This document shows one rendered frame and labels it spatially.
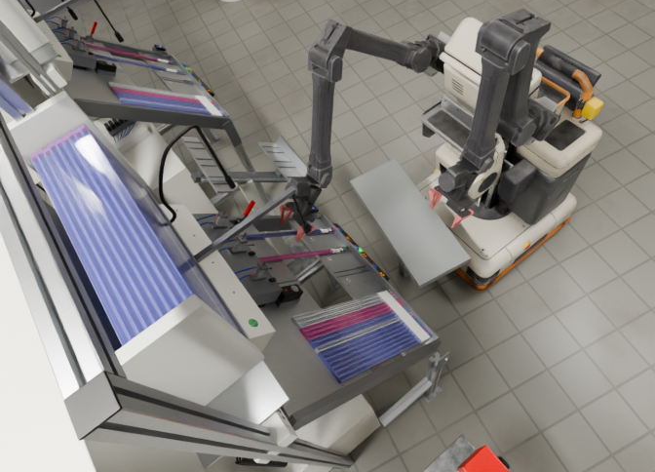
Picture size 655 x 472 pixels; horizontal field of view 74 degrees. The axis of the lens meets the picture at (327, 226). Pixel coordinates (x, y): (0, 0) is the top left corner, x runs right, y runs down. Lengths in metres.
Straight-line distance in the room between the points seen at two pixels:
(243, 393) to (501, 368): 1.63
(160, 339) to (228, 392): 0.31
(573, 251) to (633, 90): 1.26
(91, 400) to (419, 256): 1.54
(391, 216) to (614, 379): 1.27
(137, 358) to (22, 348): 0.17
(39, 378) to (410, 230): 1.49
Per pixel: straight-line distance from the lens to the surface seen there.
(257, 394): 0.93
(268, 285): 1.23
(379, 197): 1.99
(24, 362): 0.75
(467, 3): 4.00
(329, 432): 1.67
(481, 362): 2.35
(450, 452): 2.26
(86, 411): 0.45
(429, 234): 1.89
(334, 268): 1.57
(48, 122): 1.09
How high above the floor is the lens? 2.26
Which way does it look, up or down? 59 degrees down
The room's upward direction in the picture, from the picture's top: 18 degrees counter-clockwise
